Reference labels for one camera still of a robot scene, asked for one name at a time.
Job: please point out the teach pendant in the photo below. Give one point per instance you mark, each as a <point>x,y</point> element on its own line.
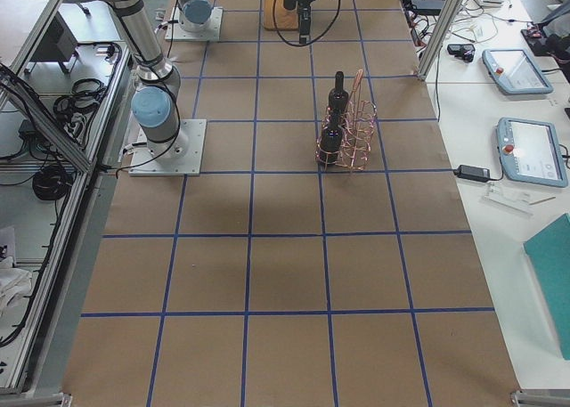
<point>515,71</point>
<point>529,152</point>

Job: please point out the wooden tray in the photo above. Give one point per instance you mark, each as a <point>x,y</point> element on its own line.
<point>276,16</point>

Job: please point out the black power adapter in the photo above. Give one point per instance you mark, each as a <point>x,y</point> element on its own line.
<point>477,174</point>

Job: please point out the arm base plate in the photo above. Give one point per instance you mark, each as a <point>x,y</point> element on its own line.
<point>183,156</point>
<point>187,31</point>

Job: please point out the teach pendant near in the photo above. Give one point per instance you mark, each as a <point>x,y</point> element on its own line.
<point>529,152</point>

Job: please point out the copper wire bottle basket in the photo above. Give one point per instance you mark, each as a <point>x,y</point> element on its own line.
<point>355,148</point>

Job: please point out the teach pendant far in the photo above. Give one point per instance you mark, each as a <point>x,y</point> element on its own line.
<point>515,71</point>

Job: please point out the aluminium frame post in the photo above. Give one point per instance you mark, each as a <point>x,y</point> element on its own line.
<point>434,44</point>

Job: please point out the dark wine bottle end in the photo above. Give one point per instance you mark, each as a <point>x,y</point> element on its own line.
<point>331,139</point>

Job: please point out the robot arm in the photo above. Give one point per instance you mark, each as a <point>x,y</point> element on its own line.
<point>135,29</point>
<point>199,20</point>

